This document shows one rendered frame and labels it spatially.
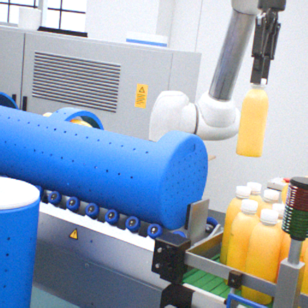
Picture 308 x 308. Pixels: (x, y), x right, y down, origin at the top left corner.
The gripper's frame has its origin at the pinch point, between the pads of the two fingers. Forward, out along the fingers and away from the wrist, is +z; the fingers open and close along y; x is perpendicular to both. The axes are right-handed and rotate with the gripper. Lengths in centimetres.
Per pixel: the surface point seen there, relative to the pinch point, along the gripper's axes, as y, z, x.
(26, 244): 45, 52, -39
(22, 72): -120, 15, -220
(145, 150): 21.0, 25.0, -21.0
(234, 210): 11.3, 37.7, 3.6
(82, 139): 22, 26, -43
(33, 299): -69, 136, -141
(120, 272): 22, 61, -24
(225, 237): 10.7, 45.9, 1.7
